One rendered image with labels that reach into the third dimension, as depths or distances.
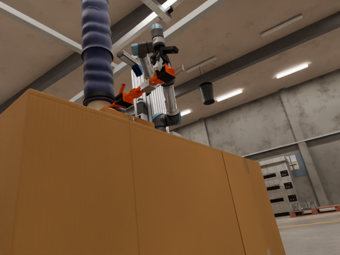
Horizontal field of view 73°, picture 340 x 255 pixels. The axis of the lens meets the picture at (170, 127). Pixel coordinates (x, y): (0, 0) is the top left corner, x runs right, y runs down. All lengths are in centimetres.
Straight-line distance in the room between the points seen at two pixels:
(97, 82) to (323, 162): 1085
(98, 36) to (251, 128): 1102
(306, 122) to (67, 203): 1194
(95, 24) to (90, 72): 45
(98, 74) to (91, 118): 134
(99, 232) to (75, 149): 12
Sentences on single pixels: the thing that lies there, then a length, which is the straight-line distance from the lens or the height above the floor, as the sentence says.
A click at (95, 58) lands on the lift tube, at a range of 183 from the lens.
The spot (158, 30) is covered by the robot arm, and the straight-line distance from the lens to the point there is 149.
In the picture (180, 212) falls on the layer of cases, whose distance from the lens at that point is 52.
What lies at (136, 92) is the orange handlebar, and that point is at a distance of 141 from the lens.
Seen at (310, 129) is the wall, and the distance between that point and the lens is 1203.
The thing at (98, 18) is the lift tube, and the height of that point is 189.
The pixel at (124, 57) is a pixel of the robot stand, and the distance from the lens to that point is 255.
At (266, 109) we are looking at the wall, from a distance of 1252.
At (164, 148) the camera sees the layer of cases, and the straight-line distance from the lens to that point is 52.
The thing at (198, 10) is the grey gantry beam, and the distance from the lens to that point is 386.
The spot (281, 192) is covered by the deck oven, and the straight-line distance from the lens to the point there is 857.
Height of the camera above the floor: 35
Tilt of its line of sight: 22 degrees up
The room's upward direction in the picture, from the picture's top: 9 degrees counter-clockwise
